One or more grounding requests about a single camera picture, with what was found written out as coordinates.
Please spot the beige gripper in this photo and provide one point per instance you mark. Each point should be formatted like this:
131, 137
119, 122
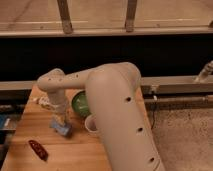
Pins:
59, 109

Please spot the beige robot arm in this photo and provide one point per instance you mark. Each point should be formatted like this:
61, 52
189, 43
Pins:
110, 93

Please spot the white crumpled item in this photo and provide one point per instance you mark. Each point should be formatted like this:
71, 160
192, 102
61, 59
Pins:
42, 101

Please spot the green bowl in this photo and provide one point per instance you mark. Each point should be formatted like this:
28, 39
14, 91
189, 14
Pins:
79, 104

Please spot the white cup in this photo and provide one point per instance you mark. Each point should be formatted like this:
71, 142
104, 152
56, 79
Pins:
90, 125

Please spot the red chili pepper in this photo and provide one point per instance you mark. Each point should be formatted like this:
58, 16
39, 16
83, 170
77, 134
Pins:
38, 149

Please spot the grey pipe right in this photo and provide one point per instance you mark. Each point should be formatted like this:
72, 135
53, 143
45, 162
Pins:
207, 98

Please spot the metal rail behind table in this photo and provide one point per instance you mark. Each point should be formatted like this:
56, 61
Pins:
158, 85

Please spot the left metal frame leg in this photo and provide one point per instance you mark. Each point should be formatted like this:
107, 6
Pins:
65, 16

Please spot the metal frame leg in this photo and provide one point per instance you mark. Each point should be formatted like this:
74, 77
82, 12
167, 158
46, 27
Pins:
65, 16
130, 15

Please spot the right metal frame leg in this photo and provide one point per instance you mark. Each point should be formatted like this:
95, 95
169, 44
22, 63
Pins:
130, 15

